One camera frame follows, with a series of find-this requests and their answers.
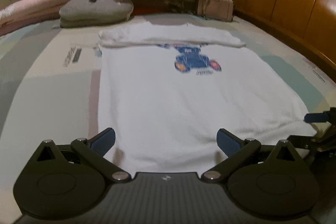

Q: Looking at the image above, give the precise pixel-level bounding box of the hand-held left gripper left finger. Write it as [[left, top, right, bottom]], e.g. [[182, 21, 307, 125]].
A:
[[29, 127, 131, 183]]

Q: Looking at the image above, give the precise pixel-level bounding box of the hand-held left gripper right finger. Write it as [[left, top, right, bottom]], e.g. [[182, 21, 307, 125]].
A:
[[201, 128, 302, 183]]

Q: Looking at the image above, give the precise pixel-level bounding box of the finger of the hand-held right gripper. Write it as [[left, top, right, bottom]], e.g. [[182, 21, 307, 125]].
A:
[[304, 107, 336, 125], [287, 124, 336, 156]]

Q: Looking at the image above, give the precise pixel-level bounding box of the white printed t-shirt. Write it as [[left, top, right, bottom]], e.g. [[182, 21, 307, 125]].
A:
[[97, 22, 317, 180]]

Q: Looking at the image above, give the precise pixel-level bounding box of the grey round cushion with hole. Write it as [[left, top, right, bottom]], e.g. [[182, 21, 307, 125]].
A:
[[59, 0, 134, 29]]

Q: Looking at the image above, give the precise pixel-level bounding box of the pink handbag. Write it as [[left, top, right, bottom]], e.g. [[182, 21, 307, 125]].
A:
[[181, 0, 235, 23]]

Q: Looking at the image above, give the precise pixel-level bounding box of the orange cloth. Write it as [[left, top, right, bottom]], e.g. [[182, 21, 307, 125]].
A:
[[134, 4, 169, 15]]

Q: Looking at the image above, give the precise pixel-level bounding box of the long pink bolster pillow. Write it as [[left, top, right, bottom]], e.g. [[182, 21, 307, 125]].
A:
[[0, 0, 116, 37]]

